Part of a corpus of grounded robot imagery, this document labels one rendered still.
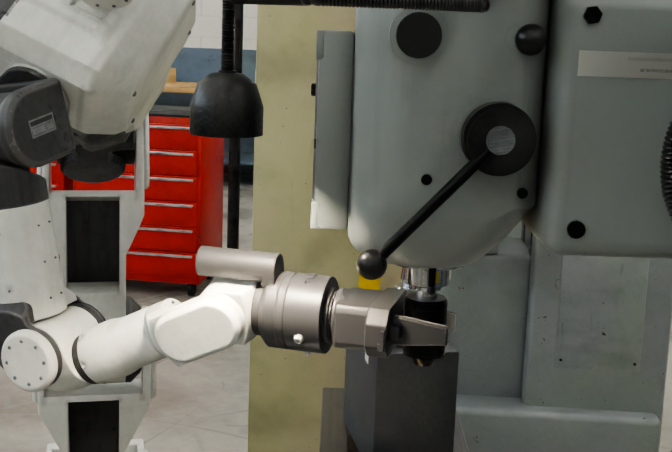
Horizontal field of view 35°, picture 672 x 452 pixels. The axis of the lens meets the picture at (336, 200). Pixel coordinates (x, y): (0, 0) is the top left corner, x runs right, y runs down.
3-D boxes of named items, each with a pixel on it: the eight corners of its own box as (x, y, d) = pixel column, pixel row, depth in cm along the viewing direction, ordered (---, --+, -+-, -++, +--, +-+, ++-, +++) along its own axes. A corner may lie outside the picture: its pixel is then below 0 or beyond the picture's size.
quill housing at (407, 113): (346, 276, 105) (358, -53, 99) (345, 234, 125) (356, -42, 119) (537, 283, 105) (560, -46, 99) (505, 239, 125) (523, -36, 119)
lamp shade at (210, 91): (177, 130, 105) (178, 67, 104) (243, 128, 108) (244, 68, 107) (207, 139, 99) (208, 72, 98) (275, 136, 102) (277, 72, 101)
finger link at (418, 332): (447, 349, 114) (391, 342, 115) (449, 320, 113) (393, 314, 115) (445, 353, 112) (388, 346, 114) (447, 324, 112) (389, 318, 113)
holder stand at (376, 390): (370, 479, 149) (376, 344, 146) (342, 420, 171) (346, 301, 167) (452, 475, 151) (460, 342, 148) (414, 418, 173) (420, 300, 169)
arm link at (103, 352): (154, 371, 122) (33, 416, 130) (196, 342, 132) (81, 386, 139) (116, 288, 122) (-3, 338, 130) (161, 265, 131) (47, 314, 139)
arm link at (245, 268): (285, 364, 118) (191, 352, 121) (312, 318, 127) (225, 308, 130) (281, 274, 113) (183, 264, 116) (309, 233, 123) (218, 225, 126)
